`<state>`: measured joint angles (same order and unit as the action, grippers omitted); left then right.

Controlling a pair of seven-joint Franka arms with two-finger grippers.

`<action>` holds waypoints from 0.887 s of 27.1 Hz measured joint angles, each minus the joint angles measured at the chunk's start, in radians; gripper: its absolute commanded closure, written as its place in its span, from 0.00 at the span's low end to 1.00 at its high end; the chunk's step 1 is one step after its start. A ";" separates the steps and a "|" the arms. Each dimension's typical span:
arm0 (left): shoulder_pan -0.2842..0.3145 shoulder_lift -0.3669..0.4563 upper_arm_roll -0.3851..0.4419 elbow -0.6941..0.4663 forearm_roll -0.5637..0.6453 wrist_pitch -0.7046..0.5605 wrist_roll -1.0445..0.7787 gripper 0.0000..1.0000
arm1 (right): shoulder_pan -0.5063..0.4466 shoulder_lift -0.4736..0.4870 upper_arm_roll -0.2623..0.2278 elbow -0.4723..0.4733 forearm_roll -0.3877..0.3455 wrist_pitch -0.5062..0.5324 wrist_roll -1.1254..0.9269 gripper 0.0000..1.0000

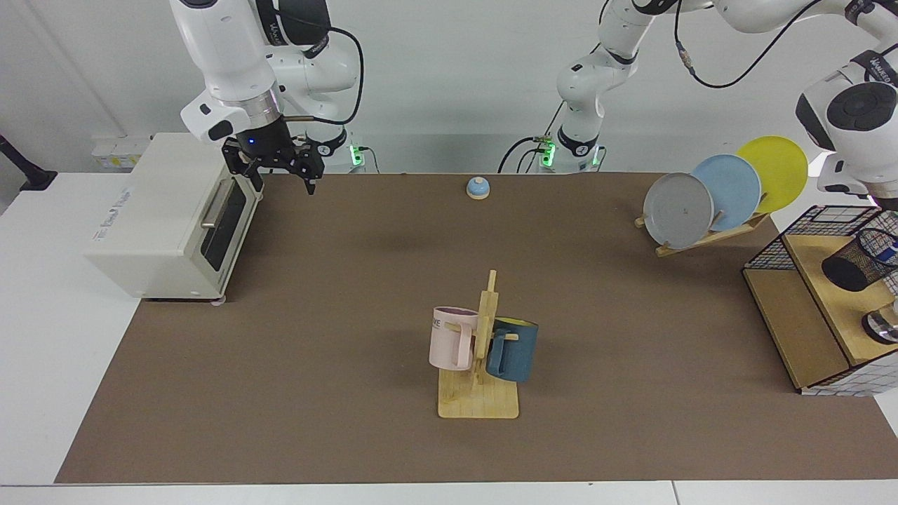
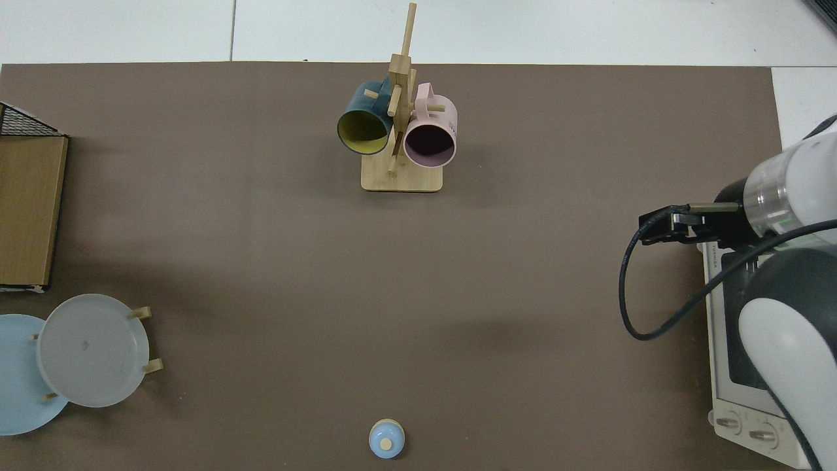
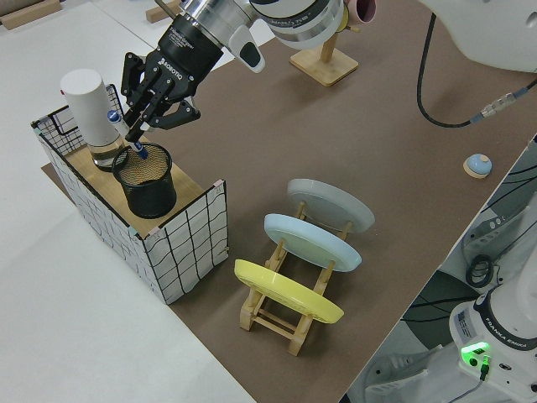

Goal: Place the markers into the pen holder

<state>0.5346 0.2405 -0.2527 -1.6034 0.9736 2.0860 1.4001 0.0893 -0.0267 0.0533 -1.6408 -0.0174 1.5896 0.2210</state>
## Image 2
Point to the pale toaster oven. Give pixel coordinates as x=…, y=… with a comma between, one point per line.
x=732, y=425

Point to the dark grey flat object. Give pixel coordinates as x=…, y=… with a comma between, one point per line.
x=825, y=12

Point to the pink cup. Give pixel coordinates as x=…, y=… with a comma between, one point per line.
x=438, y=114

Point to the wooden cup stand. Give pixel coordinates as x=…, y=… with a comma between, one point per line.
x=402, y=180

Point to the brown table cloth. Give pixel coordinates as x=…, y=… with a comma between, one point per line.
x=392, y=294

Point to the teal cup yellow inside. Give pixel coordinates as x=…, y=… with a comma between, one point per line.
x=359, y=104

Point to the small blue round bell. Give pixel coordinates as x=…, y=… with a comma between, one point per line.
x=386, y=439

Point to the wooden plate rack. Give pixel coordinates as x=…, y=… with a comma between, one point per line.
x=153, y=366

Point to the grey plate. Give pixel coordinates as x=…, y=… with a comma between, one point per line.
x=91, y=350

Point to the light blue plate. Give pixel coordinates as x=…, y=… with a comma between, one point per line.
x=19, y=392

